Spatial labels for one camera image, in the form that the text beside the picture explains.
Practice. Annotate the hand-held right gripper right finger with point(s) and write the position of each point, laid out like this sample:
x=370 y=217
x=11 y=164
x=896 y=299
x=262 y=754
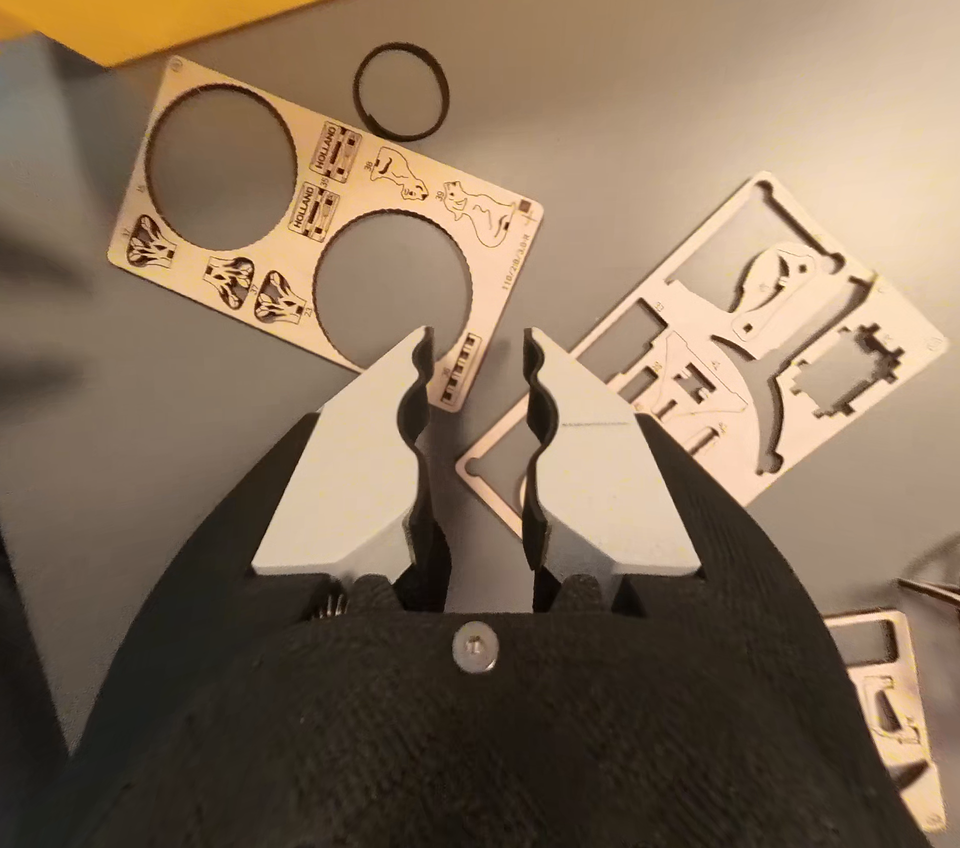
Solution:
x=607 y=488

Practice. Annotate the wooden sheet with many holes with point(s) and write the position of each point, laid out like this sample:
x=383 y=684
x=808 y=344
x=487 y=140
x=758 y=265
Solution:
x=911 y=645

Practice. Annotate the wooden sheet with stepped cutout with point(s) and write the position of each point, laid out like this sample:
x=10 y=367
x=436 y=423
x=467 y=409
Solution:
x=720 y=375

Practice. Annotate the wooden bicycle model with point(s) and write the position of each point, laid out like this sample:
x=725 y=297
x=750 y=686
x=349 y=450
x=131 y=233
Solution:
x=937 y=589

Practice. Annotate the black rubber band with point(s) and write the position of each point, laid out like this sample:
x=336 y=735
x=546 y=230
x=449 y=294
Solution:
x=442 y=102

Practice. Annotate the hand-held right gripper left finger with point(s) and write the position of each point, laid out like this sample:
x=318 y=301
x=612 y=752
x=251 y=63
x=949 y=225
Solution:
x=337 y=488

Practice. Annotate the wooden sheet with round holes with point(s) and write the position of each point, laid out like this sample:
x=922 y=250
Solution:
x=360 y=188

